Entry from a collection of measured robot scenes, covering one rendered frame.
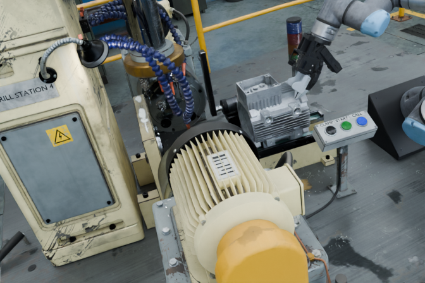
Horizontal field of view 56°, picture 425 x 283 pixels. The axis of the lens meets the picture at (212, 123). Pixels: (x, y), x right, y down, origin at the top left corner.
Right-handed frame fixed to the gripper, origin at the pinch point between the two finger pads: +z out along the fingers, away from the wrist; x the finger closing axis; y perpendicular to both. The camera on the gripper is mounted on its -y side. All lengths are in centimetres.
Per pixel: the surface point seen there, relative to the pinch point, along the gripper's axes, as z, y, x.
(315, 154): 19.3, -16.7, 1.3
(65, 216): 49, 64, 12
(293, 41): -10.8, -9.8, -33.5
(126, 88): 128, 2, -283
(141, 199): 44, 42, 6
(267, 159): 24.8, 1.2, 1.2
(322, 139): 4.2, 0.7, 20.9
